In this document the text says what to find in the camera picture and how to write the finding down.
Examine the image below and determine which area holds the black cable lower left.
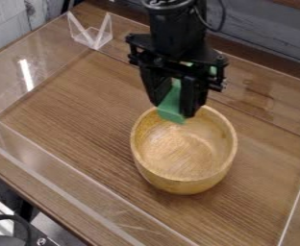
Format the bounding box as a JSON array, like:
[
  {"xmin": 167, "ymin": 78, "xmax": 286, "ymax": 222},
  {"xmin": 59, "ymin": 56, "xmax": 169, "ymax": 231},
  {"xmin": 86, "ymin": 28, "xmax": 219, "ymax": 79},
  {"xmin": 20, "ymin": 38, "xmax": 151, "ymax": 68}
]
[{"xmin": 0, "ymin": 214, "xmax": 32, "ymax": 246}]

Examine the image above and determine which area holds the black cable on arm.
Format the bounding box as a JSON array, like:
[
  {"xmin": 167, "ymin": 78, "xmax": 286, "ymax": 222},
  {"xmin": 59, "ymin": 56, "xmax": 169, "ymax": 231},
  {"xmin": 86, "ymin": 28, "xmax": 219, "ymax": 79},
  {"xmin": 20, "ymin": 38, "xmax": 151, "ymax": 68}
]
[{"xmin": 195, "ymin": 0, "xmax": 227, "ymax": 33}]

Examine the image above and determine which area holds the green rectangular block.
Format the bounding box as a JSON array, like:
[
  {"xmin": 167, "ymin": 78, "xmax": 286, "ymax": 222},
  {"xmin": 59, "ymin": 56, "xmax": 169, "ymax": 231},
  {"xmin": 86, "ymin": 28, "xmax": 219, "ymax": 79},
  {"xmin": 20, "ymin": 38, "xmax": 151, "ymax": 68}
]
[{"xmin": 157, "ymin": 66, "xmax": 218, "ymax": 124}]

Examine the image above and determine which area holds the black metal bracket with bolt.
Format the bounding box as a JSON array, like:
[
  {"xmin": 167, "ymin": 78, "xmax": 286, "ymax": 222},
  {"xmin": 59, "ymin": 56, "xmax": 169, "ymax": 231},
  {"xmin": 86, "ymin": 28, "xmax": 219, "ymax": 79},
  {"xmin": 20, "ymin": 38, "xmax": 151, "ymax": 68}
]
[{"xmin": 14, "ymin": 221, "xmax": 60, "ymax": 246}]

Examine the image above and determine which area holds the brown wooden bowl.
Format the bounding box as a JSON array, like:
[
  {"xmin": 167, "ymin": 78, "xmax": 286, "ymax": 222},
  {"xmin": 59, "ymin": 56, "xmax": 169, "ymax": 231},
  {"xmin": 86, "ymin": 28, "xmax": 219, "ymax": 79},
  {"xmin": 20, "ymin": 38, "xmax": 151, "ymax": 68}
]
[{"xmin": 130, "ymin": 106, "xmax": 239, "ymax": 195}]

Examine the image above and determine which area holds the clear acrylic corner bracket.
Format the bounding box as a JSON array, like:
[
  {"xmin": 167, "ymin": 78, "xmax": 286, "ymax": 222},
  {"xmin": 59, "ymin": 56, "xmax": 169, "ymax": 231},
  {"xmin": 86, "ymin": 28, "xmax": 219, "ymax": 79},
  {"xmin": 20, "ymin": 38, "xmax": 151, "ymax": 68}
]
[{"xmin": 67, "ymin": 12, "xmax": 114, "ymax": 50}]

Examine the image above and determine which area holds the clear acrylic tray wall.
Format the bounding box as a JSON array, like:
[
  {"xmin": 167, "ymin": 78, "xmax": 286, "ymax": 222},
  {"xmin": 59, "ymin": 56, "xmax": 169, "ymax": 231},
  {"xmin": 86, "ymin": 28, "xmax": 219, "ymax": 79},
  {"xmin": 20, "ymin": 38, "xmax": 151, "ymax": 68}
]
[{"xmin": 0, "ymin": 18, "xmax": 300, "ymax": 246}]

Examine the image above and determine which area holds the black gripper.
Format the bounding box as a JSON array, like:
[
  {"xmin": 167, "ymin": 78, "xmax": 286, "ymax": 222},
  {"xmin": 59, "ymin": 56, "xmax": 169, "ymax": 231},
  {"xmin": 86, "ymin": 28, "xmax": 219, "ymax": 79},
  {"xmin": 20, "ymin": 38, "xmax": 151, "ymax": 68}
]
[{"xmin": 126, "ymin": 0, "xmax": 227, "ymax": 118}]

